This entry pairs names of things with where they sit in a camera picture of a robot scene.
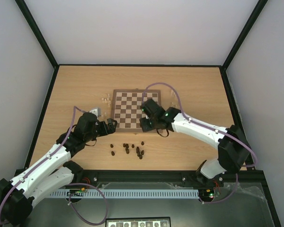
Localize purple cable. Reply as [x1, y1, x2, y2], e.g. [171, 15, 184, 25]
[0, 106, 108, 225]
[142, 82, 257, 204]

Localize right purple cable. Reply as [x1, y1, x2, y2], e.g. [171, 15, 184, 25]
[142, 82, 257, 204]

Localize circuit board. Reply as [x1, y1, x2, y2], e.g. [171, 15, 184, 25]
[200, 187, 221, 198]
[68, 187, 88, 196]

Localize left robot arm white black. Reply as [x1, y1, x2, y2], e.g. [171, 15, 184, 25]
[0, 112, 117, 225]

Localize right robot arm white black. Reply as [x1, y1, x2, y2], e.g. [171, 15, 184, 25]
[140, 99, 251, 185]

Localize wooden chess board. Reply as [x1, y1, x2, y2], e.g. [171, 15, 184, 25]
[111, 89, 161, 133]

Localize black aluminium frame rail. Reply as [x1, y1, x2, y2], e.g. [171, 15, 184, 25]
[71, 170, 267, 189]

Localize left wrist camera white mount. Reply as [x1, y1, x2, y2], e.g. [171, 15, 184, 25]
[89, 107, 101, 118]

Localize left circuit board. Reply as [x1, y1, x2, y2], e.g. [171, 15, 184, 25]
[68, 187, 88, 196]

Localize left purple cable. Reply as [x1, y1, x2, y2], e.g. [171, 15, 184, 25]
[0, 106, 108, 225]

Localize right circuit board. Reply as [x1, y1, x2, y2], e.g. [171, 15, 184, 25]
[200, 187, 221, 198]

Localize grey slotted cable duct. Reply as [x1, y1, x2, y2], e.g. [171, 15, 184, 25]
[47, 189, 199, 199]

